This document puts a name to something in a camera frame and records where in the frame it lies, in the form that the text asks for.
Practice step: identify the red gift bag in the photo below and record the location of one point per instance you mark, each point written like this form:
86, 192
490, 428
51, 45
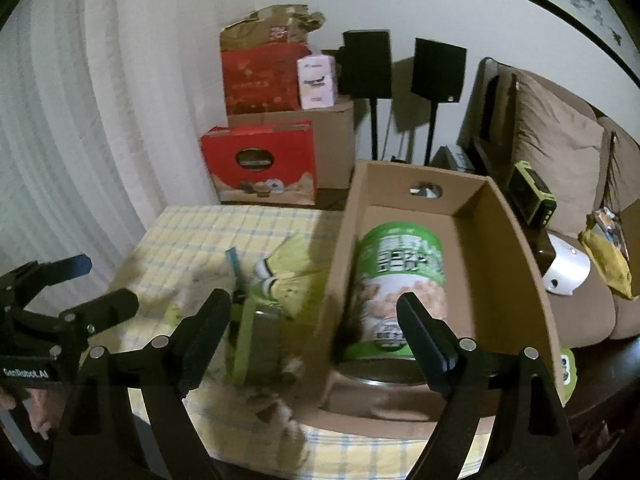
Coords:
260, 80

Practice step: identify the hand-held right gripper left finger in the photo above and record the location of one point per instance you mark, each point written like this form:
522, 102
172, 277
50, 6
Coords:
202, 340

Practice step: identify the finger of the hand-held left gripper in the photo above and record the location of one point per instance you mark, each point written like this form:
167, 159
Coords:
107, 307
55, 271

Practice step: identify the brown sofa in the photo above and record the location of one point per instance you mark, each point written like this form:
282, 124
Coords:
590, 315

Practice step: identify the yellow checked tablecloth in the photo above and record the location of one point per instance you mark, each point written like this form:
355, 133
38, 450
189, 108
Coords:
200, 240

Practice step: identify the black speaker on stand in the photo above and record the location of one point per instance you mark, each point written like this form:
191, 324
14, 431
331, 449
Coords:
366, 62
439, 67

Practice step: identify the green and black device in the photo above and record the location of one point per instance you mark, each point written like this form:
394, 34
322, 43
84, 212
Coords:
532, 192

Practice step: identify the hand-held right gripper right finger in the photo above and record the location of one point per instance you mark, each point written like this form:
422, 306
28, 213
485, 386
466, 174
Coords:
430, 350

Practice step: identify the closed brown cardboard carton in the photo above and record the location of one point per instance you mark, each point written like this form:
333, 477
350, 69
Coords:
332, 145

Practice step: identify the green tin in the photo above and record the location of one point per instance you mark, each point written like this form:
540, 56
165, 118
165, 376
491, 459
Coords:
567, 375

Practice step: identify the yellow bag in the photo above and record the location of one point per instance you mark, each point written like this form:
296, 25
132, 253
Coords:
607, 260

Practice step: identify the dark wooden table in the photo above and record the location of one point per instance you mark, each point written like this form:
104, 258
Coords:
605, 390

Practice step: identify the large beige cushion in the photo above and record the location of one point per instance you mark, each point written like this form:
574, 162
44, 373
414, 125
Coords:
555, 145

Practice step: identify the red gift box with window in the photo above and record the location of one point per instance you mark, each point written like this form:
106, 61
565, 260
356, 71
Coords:
260, 160

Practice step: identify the white tissue pack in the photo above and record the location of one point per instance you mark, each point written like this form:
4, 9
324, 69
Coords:
316, 82

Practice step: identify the brown cardboard box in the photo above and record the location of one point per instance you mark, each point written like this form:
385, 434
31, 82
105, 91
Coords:
505, 270

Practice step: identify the yellow shuttlecock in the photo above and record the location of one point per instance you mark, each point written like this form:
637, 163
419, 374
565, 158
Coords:
292, 295
295, 257

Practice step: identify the teal ruler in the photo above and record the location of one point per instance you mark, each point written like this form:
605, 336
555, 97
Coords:
234, 267

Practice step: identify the torn brown paper bag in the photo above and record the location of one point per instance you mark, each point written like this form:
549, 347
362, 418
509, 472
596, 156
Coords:
260, 25

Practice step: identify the white curtain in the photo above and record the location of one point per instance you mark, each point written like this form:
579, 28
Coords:
75, 135

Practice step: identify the dark box with green edge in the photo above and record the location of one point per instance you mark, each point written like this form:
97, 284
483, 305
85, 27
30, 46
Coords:
265, 345

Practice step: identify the green snack can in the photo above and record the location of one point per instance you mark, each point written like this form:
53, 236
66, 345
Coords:
400, 280

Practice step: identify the grey box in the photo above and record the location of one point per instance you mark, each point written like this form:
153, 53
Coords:
450, 157

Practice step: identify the white helmet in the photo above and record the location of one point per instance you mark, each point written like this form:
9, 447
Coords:
567, 265

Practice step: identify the person's left hand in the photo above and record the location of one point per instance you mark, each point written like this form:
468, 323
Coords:
39, 412

